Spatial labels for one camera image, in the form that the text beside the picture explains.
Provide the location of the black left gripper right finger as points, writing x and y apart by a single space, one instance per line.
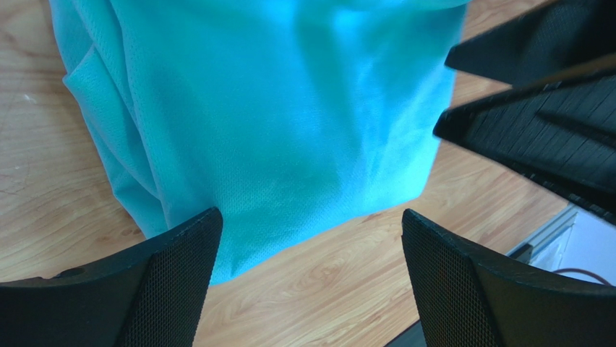
469 295

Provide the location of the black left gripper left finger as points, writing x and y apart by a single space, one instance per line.
151 294

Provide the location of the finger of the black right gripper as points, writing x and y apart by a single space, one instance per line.
560 136
551 42

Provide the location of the light teal t-shirt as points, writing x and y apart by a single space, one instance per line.
290 117

